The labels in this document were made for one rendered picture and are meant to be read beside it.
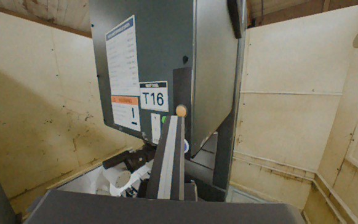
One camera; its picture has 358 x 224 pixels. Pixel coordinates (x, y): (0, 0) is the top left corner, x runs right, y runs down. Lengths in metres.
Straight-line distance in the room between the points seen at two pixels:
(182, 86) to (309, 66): 1.16
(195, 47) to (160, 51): 0.08
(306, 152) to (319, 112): 0.35
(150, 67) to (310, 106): 1.23
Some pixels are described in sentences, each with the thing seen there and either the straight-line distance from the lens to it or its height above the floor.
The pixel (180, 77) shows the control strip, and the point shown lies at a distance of 0.22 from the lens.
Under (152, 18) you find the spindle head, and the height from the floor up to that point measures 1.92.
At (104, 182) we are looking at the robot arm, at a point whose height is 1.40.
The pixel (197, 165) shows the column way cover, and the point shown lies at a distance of 1.15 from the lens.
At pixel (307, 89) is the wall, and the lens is 1.28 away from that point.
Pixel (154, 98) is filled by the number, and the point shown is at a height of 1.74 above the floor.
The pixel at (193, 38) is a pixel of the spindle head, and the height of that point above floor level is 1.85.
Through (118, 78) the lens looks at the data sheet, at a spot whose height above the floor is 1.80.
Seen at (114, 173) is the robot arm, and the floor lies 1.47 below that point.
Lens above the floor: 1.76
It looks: 12 degrees down
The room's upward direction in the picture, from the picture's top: straight up
